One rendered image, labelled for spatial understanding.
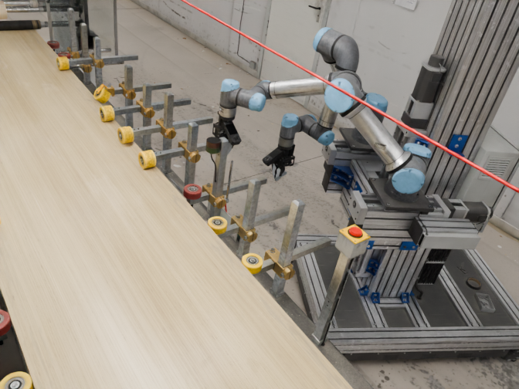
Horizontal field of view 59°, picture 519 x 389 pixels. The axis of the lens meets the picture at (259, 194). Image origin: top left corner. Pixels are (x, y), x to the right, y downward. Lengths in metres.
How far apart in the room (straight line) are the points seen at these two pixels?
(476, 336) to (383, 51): 2.74
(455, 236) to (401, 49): 2.63
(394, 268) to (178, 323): 1.44
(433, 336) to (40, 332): 1.94
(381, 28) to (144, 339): 3.73
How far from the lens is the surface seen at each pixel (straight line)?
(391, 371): 2.75
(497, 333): 2.93
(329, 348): 1.79
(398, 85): 4.50
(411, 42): 4.41
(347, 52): 2.07
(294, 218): 1.63
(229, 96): 1.95
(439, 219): 2.17
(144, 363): 1.42
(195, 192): 2.02
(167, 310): 1.54
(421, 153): 1.95
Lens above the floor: 2.07
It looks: 34 degrees down
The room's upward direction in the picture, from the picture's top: 10 degrees clockwise
